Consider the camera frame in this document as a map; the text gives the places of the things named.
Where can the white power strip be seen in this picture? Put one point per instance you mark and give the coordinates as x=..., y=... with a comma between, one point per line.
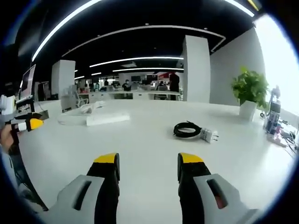
x=108, y=118

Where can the computer monitor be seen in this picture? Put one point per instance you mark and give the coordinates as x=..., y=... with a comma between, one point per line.
x=27, y=81

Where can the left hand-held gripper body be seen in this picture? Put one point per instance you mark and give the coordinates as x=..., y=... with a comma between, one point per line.
x=6, y=105

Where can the person's left hand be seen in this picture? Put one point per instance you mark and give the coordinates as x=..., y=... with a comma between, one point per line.
x=8, y=137

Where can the green potted plant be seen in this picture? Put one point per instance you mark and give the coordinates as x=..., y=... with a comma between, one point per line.
x=251, y=91

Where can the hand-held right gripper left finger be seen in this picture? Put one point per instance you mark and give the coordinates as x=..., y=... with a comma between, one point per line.
x=77, y=196

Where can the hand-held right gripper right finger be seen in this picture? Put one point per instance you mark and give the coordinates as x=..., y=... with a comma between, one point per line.
x=210, y=196

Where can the white office chair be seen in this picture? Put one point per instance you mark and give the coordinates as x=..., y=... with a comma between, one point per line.
x=80, y=99

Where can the white charger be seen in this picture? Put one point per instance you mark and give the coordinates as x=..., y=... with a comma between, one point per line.
x=209, y=135

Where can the white desk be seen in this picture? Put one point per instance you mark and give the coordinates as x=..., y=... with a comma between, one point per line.
x=149, y=140

